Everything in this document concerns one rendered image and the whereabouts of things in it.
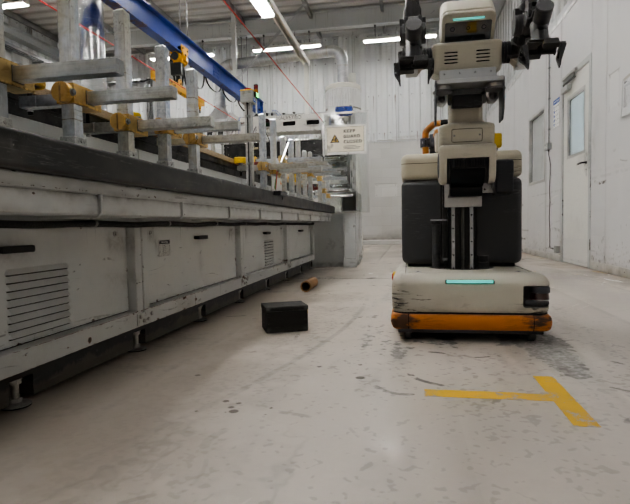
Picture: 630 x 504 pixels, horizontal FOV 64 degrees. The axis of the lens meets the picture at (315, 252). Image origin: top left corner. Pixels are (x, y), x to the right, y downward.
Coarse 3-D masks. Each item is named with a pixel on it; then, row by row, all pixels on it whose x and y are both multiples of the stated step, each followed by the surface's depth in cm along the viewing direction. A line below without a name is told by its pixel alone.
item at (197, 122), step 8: (144, 120) 154; (152, 120) 154; (160, 120) 154; (168, 120) 153; (176, 120) 153; (184, 120) 152; (192, 120) 152; (200, 120) 151; (208, 120) 151; (88, 128) 158; (96, 128) 157; (104, 128) 157; (112, 128) 156; (144, 128) 155; (152, 128) 154; (160, 128) 154; (168, 128) 154; (176, 128) 154; (184, 128) 154; (192, 128) 154; (88, 136) 160
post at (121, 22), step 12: (120, 12) 149; (120, 24) 150; (120, 36) 150; (120, 48) 150; (120, 84) 151; (120, 108) 151; (132, 108) 154; (120, 132) 152; (132, 132) 153; (120, 144) 152; (132, 144) 153
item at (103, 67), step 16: (32, 64) 105; (48, 64) 104; (64, 64) 104; (80, 64) 103; (96, 64) 102; (112, 64) 102; (16, 80) 106; (32, 80) 106; (48, 80) 106; (64, 80) 107
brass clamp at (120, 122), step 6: (114, 114) 149; (120, 114) 148; (126, 114) 150; (114, 120) 149; (120, 120) 148; (126, 120) 149; (132, 120) 152; (114, 126) 149; (120, 126) 148; (126, 126) 150; (132, 126) 152; (138, 132) 155; (144, 132) 159
